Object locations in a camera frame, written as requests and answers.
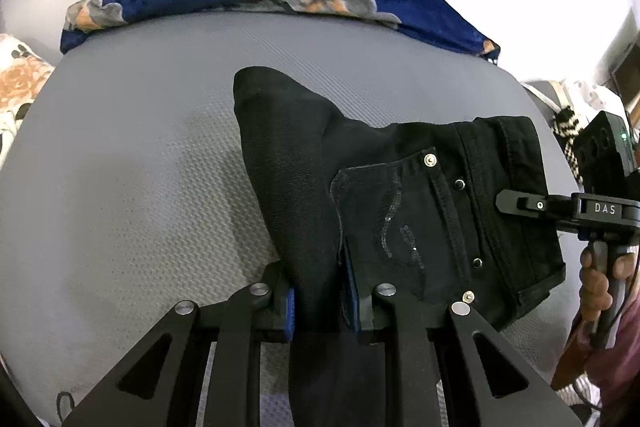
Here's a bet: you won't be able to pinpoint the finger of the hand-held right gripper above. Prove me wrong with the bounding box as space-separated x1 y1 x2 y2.
495 189 576 220

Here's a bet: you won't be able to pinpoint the person's right hand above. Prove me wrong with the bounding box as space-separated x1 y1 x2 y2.
579 247 640 323

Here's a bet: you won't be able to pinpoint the white patterned bag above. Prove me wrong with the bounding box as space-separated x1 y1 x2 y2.
520 79 626 128

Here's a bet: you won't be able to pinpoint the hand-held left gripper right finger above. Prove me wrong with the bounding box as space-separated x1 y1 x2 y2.
340 252 583 427

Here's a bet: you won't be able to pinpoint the grey textured mattress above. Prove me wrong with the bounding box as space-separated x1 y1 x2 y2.
0 9 581 427

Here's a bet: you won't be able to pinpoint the black pants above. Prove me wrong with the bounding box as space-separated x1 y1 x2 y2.
232 66 567 427

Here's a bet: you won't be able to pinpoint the person's maroon clothing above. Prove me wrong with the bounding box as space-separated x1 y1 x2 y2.
575 292 640 388

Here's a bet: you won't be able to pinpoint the white floral cloth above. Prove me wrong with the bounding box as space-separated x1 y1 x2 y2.
0 33 56 168

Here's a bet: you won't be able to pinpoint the black white zigzag cloth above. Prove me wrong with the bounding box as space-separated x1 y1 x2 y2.
552 104 583 185

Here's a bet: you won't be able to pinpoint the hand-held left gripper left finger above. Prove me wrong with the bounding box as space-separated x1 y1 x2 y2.
62 259 298 427

